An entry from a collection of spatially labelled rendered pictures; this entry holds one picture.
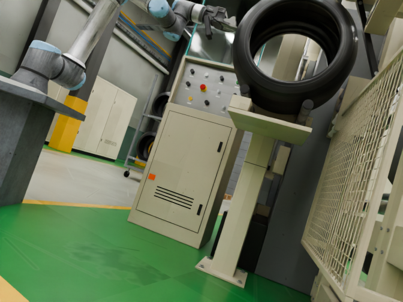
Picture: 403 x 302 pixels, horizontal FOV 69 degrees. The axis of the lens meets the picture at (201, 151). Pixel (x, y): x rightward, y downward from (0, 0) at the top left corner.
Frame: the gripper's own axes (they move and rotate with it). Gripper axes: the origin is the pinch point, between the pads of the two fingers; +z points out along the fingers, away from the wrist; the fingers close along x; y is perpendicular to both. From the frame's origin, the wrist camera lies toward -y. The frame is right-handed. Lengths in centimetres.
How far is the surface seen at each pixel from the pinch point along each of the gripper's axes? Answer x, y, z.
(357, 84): 18, 1, 65
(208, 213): 57, -96, 17
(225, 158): 57, -58, 12
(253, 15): -11.6, 3.2, 8.7
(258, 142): 25, -44, 31
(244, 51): -11.6, -14.2, 12.1
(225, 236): 25, -99, 36
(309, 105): -12, -27, 48
